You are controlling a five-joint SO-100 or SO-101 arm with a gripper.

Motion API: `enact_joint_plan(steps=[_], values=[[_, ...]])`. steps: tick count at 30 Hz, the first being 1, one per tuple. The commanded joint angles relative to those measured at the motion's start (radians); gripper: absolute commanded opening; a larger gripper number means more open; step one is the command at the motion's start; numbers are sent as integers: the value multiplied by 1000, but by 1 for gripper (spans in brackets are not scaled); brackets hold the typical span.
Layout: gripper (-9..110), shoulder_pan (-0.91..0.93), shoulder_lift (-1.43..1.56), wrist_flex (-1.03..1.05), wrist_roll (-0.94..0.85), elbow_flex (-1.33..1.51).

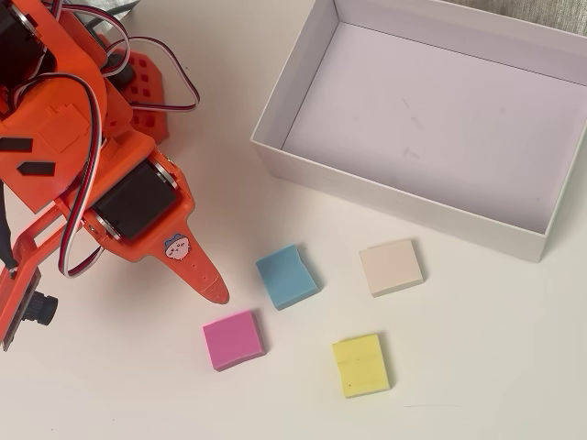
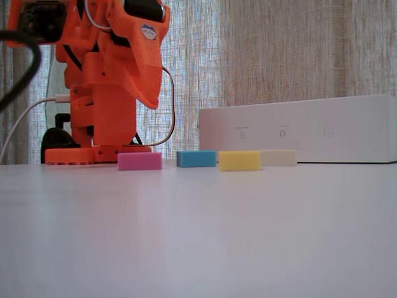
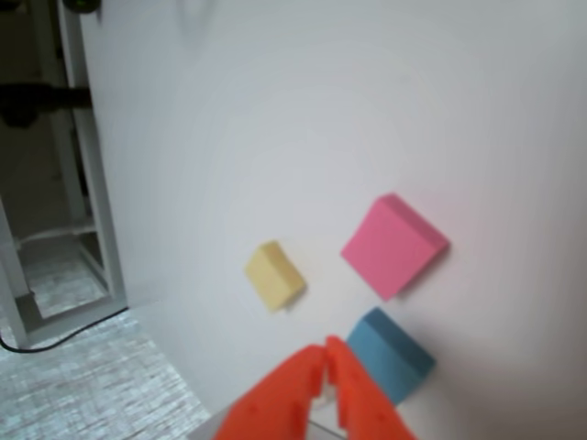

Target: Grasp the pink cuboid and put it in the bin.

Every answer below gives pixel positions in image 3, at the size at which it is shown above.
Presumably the blue foam cuboid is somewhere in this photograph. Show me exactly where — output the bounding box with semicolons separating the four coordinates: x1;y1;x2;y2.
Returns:
344;306;437;407

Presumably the pink foam cuboid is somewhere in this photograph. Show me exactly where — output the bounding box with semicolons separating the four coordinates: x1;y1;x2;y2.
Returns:
339;192;451;303

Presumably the white shelf frame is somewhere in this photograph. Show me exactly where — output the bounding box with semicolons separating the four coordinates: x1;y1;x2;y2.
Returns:
0;0;128;349

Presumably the yellow foam cuboid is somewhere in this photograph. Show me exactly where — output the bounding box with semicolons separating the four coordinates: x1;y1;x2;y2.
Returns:
242;239;307;314

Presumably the black webcam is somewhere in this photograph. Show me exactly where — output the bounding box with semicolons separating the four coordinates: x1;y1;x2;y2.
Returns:
62;0;101;16

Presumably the black clamp mount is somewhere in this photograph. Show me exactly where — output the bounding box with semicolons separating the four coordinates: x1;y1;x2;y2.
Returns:
0;83;91;128

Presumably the thin black floor cable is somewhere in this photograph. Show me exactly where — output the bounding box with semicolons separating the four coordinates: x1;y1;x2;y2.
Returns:
0;305;127;353

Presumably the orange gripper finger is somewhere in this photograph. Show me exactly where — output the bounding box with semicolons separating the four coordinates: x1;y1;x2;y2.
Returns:
213;344;327;440
325;335;418;440

